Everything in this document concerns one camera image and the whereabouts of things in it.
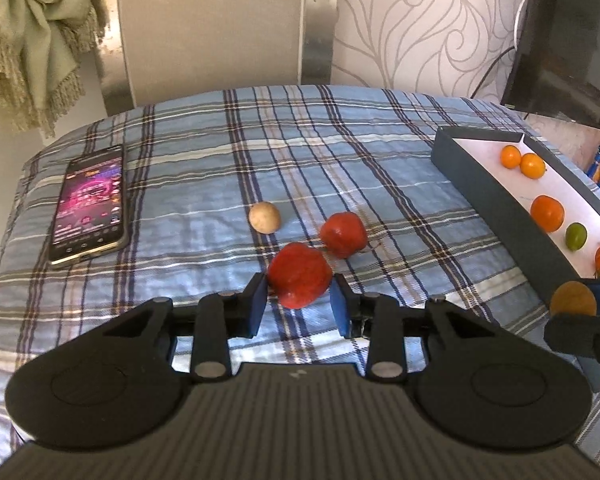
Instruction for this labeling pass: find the white television cable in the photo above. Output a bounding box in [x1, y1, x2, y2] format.
[510, 0, 529, 56]

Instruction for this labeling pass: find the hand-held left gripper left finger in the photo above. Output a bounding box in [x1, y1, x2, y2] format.
[100, 272, 269, 382]

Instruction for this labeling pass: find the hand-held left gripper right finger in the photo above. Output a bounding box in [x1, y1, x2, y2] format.
[330, 274, 506, 382]

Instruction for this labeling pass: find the blue plaid blanket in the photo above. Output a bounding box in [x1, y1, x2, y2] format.
[0, 84, 600, 461]

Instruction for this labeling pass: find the black television cable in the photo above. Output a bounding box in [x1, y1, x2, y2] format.
[470, 45, 518, 101]

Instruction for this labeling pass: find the silver metal trim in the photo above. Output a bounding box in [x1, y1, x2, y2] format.
[96, 0, 135, 117]
[300, 0, 342, 86]

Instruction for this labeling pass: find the green lime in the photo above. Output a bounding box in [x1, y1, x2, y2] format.
[565, 223, 588, 252]

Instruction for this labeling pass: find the black flat television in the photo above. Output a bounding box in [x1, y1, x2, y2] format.
[500, 0, 600, 131]

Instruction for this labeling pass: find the black smartphone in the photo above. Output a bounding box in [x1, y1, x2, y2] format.
[47, 144, 130, 267]

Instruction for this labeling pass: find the small beige potato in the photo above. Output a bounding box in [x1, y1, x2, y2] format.
[248, 201, 282, 234]

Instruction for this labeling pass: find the brown longan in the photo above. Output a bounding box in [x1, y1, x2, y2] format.
[550, 281, 598, 317]

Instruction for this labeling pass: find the white box with dark rim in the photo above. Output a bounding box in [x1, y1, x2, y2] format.
[431, 126, 600, 394]

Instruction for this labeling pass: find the red wax apple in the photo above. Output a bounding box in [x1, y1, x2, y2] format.
[266, 242, 333, 310]
[320, 212, 368, 260]

